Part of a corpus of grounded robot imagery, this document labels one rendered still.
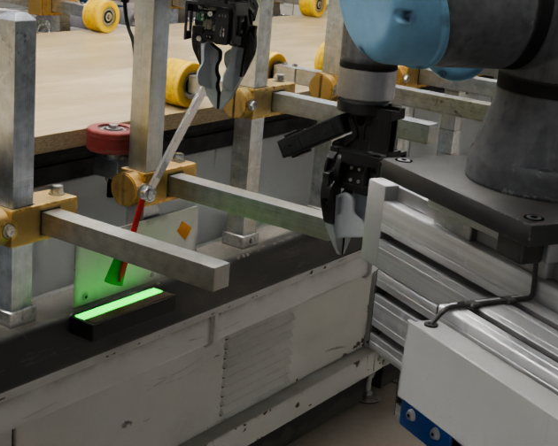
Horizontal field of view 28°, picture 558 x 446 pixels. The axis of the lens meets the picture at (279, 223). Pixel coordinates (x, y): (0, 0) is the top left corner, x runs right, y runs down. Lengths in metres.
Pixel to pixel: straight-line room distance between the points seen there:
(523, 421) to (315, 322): 1.85
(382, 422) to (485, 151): 1.93
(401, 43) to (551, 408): 0.31
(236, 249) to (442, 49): 0.99
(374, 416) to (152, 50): 1.56
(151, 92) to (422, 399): 0.81
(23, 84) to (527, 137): 0.68
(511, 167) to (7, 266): 0.73
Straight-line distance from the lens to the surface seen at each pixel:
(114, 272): 1.60
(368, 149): 1.43
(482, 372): 0.85
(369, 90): 1.41
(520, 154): 0.98
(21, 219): 1.45
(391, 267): 1.15
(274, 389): 2.57
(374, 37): 0.92
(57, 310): 1.56
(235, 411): 2.46
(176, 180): 1.64
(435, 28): 0.90
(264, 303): 2.00
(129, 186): 1.60
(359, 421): 2.88
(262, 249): 1.86
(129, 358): 1.74
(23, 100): 1.42
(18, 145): 1.43
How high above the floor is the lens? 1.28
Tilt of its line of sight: 17 degrees down
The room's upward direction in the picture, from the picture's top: 5 degrees clockwise
